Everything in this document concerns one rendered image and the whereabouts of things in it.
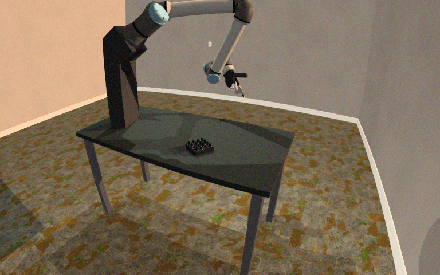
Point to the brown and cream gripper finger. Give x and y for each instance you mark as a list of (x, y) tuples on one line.
[(239, 90), (234, 85)]

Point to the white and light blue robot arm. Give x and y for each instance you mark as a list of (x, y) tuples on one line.
[(157, 13)]

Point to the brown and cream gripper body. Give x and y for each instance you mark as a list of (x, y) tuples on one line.
[(228, 81)]

